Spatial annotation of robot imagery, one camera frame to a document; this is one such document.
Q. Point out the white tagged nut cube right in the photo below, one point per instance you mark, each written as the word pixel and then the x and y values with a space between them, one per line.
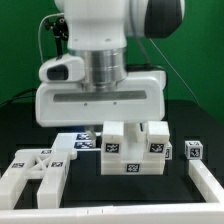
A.
pixel 193 149

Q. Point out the white chair back frame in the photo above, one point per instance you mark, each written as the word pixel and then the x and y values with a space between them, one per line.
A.
pixel 49 166

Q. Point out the white U-shaped fence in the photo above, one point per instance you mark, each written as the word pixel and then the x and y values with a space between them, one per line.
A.
pixel 210 212

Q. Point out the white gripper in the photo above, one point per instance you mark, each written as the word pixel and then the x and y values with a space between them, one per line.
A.
pixel 138 98

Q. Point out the white chair seat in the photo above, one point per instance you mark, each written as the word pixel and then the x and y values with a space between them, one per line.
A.
pixel 134 160

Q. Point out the white tagged nut cube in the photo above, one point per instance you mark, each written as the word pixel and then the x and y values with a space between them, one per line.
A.
pixel 193 149
pixel 169 151

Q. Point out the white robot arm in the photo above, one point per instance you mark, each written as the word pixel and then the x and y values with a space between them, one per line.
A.
pixel 91 84

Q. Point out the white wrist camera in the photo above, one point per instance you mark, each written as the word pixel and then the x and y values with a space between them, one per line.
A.
pixel 66 68

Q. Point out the black camera stand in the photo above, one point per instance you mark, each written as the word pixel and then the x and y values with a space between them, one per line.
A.
pixel 60 31

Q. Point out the white base tag plate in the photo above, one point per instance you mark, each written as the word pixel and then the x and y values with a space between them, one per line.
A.
pixel 77 141

